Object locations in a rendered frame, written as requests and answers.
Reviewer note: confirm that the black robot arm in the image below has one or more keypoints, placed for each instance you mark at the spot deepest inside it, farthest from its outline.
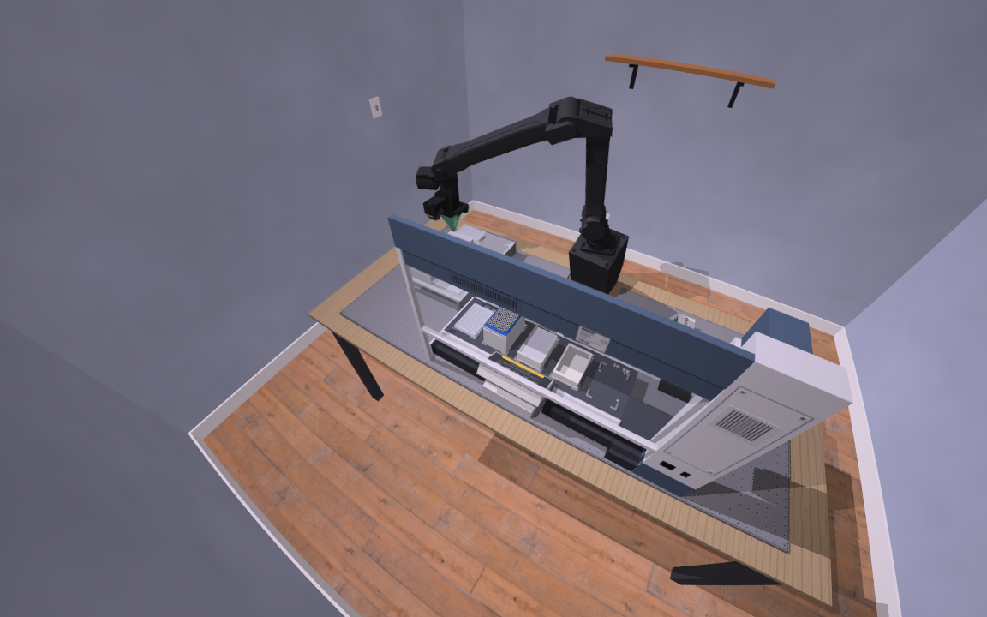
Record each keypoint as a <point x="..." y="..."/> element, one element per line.
<point x="572" y="122"/>

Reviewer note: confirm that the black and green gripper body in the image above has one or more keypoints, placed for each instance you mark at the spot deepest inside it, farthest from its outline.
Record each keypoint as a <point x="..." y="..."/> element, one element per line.
<point x="462" y="207"/>

